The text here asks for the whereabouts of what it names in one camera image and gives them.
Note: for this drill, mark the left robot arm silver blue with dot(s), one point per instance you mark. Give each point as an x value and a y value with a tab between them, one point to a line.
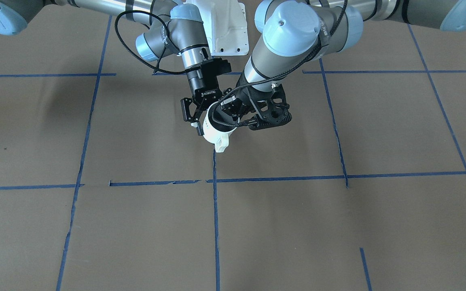
294	32

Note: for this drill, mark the white central pedestal column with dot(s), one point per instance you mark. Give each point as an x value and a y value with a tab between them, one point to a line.
225	26

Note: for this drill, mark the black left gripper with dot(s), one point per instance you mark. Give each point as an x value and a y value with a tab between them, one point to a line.
242	98

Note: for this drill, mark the white mug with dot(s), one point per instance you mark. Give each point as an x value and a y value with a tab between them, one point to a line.
212	131

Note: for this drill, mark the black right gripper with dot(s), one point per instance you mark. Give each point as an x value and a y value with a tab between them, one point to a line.
201	86

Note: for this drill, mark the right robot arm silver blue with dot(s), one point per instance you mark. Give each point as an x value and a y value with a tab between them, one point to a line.
168	36

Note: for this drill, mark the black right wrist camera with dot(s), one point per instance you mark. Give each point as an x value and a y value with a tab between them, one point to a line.
211	68

